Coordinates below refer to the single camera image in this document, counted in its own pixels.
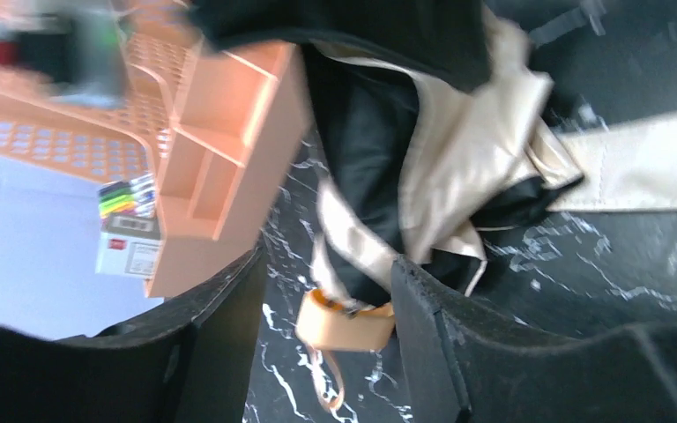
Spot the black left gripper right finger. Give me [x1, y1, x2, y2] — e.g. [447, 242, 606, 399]
[391, 257, 677, 422]

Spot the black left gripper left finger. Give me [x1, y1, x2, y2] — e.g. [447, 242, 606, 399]
[0, 243, 267, 423]

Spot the white red small box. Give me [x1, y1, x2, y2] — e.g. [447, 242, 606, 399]
[95, 212, 162, 278]

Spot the colourful marker set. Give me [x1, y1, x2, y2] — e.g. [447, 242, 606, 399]
[98, 174, 157, 219]

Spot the orange plastic desk organizer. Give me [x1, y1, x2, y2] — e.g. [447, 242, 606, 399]
[0, 1, 310, 297]

